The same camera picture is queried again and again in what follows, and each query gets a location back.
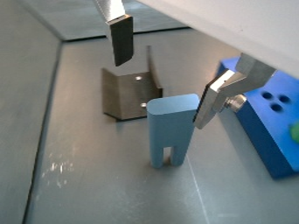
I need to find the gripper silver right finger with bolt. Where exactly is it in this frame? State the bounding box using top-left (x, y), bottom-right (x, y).
top-left (194, 53), bottom-right (277, 130)

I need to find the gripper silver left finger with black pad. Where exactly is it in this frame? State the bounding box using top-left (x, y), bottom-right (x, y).
top-left (93, 0), bottom-right (134, 67)

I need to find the light blue forked peg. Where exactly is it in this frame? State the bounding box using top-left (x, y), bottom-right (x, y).
top-left (147, 94), bottom-right (201, 168)

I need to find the dark blue peg board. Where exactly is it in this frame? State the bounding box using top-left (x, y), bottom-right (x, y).
top-left (214, 56), bottom-right (299, 180)

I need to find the black regrasp fixture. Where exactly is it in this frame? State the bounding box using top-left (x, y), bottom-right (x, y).
top-left (102, 46), bottom-right (165, 121)

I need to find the green hexagon peg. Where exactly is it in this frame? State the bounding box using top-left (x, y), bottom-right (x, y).
top-left (290, 122), bottom-right (299, 143)

